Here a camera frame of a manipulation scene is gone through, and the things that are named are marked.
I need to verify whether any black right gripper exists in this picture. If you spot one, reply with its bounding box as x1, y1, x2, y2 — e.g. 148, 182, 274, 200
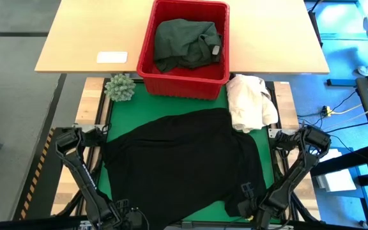
237, 182, 268, 224

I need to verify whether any wooden side board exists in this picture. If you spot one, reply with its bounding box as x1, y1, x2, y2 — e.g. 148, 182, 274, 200
51, 76, 111, 217
273, 81, 321, 221

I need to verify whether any white rectangular pad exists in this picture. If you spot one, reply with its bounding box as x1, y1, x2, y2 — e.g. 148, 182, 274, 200
96, 51, 129, 64

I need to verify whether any yellow floor cable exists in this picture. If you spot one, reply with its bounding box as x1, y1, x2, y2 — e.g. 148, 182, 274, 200
321, 105, 364, 118

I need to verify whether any dark green garment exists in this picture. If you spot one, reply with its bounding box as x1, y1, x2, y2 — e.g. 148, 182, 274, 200
153, 18, 224, 73

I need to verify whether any cream garment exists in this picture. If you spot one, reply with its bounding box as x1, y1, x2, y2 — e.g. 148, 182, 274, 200
226, 73, 279, 134

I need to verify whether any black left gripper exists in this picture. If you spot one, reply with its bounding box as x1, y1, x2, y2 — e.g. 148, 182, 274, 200
107, 199, 150, 230

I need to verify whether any black desk foot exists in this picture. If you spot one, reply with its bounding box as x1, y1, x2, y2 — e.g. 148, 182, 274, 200
326, 78, 357, 88

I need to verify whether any black table frame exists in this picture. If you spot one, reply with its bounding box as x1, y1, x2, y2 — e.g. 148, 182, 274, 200
56, 76, 321, 230

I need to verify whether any red plastic bin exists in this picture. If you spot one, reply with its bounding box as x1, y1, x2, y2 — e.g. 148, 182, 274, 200
136, 0, 231, 101

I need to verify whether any artificial green potted plant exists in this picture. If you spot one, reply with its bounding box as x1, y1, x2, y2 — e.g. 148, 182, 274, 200
103, 73, 137, 102

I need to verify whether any black hazard-striped plate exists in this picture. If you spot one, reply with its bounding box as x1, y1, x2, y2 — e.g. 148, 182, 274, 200
13, 127, 66, 221

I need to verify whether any white box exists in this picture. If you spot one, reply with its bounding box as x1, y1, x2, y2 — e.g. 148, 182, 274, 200
311, 148, 357, 192

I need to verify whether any light wooden desk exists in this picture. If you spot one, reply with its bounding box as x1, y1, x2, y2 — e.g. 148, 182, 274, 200
34, 0, 331, 75

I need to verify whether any black garment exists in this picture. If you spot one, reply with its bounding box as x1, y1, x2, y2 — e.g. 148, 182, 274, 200
102, 107, 268, 230

